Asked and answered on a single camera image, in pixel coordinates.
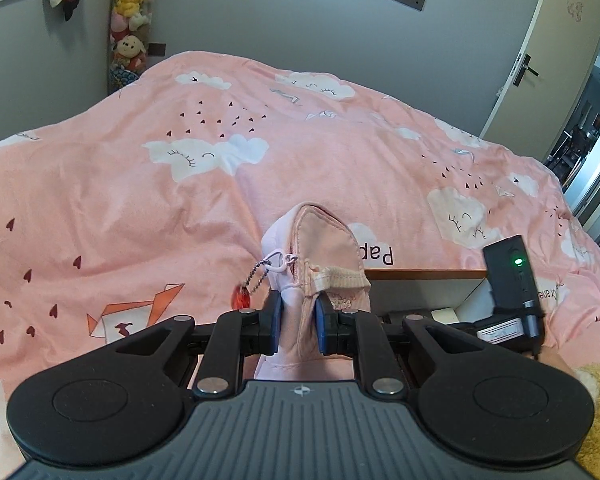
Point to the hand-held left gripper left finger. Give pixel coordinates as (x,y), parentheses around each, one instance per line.
(275,322)

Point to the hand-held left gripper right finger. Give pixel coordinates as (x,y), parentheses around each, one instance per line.
(323,327)

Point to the pink fabric pouch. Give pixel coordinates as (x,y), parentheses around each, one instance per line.
(315,245)

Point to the orange cardboard box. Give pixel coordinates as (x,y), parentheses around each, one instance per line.
(420,290)

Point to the person's right forearm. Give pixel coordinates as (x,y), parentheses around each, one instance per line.
(557,362)

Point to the pink cloud printed blanket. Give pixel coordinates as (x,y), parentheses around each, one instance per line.
(130,185)

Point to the cream room door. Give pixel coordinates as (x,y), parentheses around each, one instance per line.
(545,45)

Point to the pink plush toy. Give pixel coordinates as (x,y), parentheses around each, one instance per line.
(125,25)

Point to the silver sliding door frame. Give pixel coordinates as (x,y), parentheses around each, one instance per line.
(597,185)

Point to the small dark wall switch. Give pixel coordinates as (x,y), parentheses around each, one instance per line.
(157,49)

